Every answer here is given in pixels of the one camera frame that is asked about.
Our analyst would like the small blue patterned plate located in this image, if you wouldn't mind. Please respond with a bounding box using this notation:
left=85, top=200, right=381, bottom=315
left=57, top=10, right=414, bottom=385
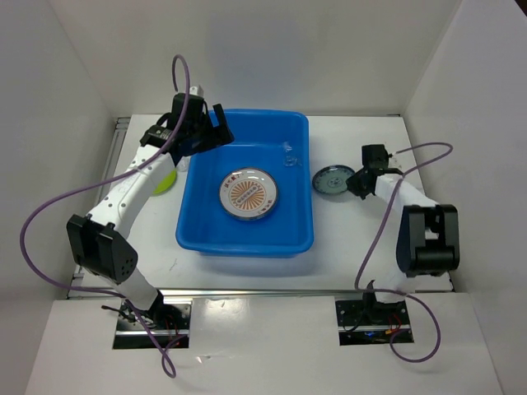
left=311, top=165, right=355, bottom=198

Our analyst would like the orange sunburst pattern plate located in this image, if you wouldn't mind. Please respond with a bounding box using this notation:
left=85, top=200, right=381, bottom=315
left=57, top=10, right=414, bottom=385
left=218, top=167, right=279, bottom=221

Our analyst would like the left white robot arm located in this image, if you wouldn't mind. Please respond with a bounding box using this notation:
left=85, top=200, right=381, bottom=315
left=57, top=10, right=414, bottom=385
left=67, top=93, right=235, bottom=329

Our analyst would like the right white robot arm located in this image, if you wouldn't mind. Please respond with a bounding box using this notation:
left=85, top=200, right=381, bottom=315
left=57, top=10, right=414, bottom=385
left=347, top=142, right=460, bottom=323

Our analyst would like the blue plastic bin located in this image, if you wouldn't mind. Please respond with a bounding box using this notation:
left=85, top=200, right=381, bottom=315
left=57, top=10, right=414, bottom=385
left=175, top=109, right=314, bottom=258

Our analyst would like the green plastic plate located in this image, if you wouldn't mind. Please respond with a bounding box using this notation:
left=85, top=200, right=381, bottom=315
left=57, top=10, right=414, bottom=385
left=152, top=170, right=177, bottom=196

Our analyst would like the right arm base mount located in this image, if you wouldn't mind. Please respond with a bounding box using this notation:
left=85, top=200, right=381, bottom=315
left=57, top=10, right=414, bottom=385
left=334, top=294, right=413, bottom=346

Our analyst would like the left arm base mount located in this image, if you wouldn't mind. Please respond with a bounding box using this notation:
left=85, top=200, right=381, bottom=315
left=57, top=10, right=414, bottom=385
left=106, top=299, right=192, bottom=350

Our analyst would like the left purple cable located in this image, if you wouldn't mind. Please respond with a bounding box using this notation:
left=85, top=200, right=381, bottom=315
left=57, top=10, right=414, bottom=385
left=18, top=53, right=191, bottom=379

